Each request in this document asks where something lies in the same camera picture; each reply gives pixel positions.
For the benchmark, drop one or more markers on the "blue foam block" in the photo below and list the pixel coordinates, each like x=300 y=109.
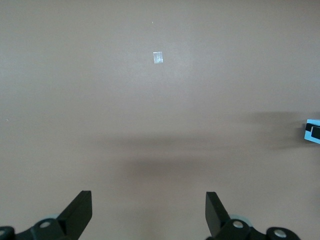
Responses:
x=313 y=140

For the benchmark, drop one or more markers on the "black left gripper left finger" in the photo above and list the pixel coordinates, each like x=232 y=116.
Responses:
x=72 y=217

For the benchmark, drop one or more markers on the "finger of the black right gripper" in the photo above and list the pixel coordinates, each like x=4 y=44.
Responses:
x=308 y=131

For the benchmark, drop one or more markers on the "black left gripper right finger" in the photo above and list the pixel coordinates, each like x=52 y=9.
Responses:
x=220 y=220

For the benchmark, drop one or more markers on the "small clear tape piece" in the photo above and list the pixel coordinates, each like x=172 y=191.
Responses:
x=158 y=57

